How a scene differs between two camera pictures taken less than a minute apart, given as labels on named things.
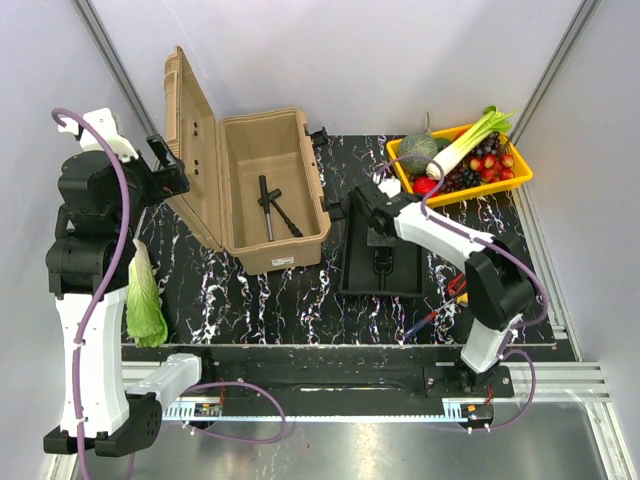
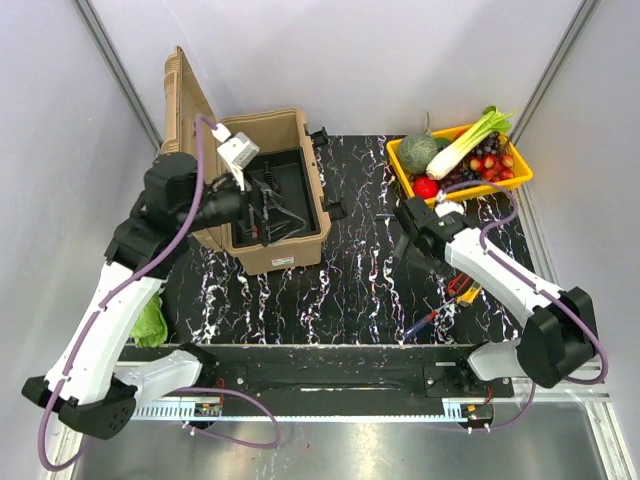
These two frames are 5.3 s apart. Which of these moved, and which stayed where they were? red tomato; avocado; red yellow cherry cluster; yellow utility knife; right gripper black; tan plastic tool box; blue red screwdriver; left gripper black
Moved: right gripper black; left gripper black
Stayed: blue red screwdriver; yellow utility knife; avocado; red tomato; red yellow cherry cluster; tan plastic tool box
